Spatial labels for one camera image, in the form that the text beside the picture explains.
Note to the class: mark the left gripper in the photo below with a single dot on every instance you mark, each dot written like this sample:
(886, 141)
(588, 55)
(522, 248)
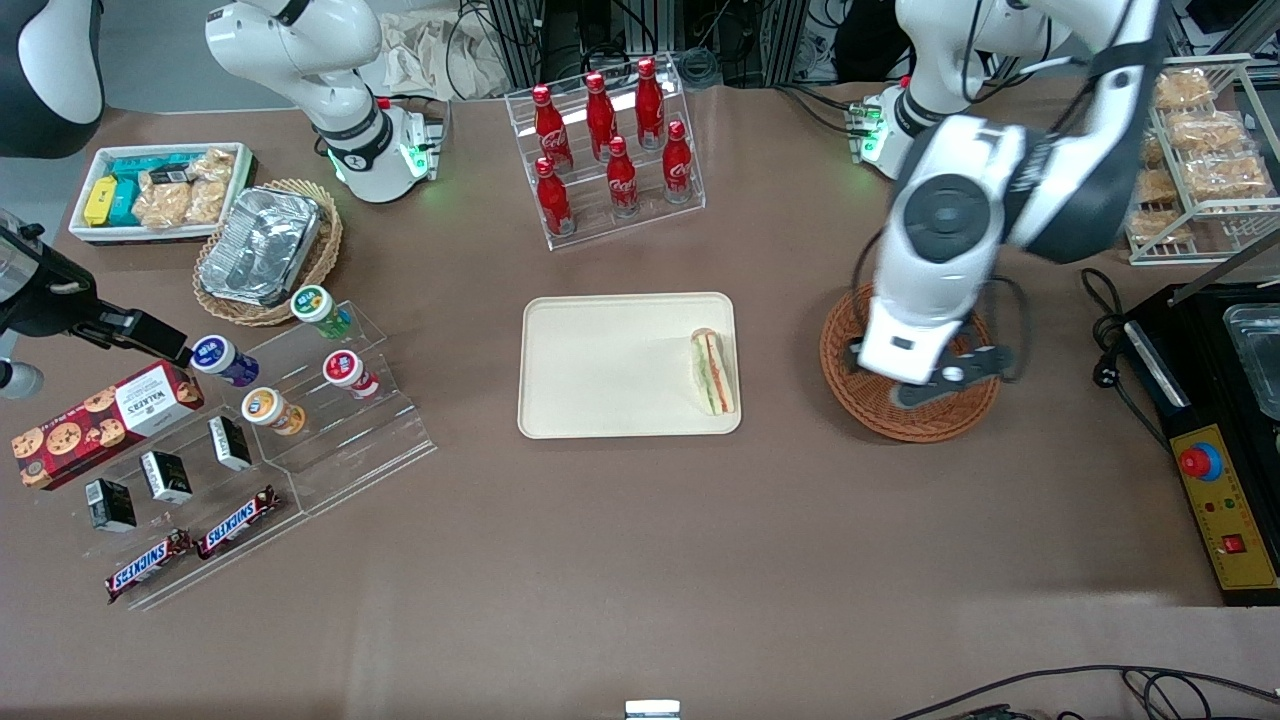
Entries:
(851, 356)

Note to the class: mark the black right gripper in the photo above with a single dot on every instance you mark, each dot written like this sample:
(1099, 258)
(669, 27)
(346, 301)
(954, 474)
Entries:
(48, 305)

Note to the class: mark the triangle sandwich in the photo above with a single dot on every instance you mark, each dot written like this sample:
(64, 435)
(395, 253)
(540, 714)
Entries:
(713, 372)

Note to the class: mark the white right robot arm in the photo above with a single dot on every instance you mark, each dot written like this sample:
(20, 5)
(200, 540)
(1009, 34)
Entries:
(290, 50)

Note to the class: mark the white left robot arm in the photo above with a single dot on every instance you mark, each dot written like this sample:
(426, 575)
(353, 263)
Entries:
(950, 215)

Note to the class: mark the brown round wicker basket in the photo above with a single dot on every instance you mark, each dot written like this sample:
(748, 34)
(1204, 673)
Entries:
(940, 420)

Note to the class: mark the silver foil tray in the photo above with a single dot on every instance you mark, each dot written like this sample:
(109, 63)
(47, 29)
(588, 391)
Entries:
(260, 245)

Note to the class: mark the foil container in basket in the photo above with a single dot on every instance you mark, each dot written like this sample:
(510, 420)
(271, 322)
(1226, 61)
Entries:
(330, 250)

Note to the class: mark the cream rectangular tray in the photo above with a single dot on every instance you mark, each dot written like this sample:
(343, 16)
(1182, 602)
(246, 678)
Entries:
(610, 365)

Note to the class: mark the purple yoghurt cup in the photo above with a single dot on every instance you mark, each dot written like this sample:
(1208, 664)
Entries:
(222, 358)

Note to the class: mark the red Walkers cookie box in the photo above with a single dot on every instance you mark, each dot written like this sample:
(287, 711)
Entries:
(100, 420)

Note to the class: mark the small teal box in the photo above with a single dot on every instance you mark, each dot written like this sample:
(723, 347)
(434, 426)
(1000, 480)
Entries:
(125, 205)

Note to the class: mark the clear bag of crackers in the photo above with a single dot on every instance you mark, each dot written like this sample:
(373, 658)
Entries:
(163, 205)
(210, 185)

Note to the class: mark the yellow small box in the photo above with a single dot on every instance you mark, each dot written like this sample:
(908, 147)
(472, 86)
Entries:
(100, 202)

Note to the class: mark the small black carton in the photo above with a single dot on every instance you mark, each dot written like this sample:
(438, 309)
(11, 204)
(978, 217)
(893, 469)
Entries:
(166, 478)
(111, 505)
(230, 443)

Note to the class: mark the orange yoghurt cup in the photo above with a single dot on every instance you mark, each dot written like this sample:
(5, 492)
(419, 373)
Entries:
(270, 410)

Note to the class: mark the large teal box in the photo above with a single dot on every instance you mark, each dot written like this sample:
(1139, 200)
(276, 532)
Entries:
(135, 165)

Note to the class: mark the white plastic bin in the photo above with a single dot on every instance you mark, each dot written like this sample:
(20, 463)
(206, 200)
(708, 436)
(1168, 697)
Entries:
(85, 170)

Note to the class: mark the green lid yoghurt cup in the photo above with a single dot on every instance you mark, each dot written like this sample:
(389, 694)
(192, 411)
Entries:
(318, 308)

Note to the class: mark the red yoghurt cup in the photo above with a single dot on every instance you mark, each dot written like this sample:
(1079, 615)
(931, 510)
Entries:
(348, 372)

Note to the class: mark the Snickers bar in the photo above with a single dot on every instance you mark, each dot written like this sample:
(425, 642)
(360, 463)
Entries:
(148, 566)
(237, 523)

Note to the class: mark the clear acrylic bottle rack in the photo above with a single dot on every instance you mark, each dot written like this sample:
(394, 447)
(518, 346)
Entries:
(690, 215)

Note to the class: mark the clear acrylic stepped display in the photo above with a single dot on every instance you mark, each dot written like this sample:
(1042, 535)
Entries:
(350, 450)

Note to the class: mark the red cola bottle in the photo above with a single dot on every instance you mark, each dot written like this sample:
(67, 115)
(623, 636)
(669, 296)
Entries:
(600, 118)
(649, 105)
(553, 200)
(677, 165)
(550, 128)
(622, 180)

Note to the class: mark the black machine base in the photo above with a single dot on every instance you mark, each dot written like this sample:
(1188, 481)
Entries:
(1200, 400)

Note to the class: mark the beige cloth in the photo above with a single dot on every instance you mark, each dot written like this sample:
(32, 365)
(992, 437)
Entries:
(420, 60)

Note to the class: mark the clear metal pan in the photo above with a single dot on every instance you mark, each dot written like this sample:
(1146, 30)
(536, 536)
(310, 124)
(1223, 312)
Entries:
(1255, 360)

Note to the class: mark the yellow control box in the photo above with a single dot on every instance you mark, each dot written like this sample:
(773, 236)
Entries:
(1225, 520)

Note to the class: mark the small white device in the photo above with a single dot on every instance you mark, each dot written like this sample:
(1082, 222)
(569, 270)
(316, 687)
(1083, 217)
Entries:
(652, 710)

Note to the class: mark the black equipment rack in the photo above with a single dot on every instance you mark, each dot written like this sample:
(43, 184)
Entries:
(520, 40)

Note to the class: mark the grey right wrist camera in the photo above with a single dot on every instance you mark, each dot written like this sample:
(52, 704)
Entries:
(15, 380)

